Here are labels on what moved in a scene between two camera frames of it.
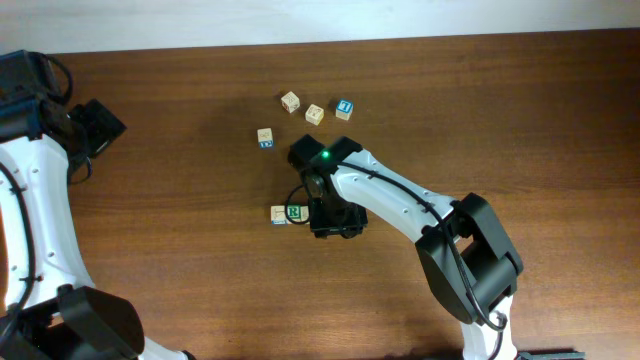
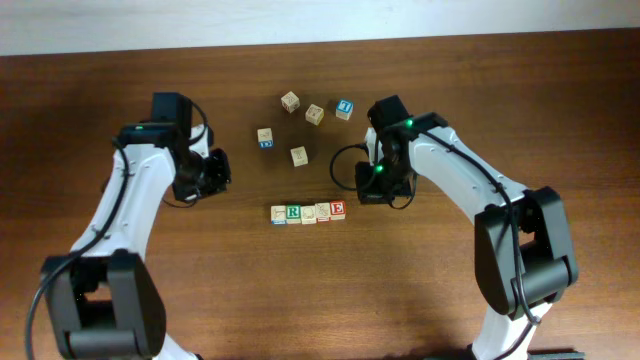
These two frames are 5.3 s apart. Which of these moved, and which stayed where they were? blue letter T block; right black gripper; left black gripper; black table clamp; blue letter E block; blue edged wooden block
Moved: left black gripper; right black gripper
Stayed: blue letter T block; blue letter E block; black table clamp; blue edged wooden block
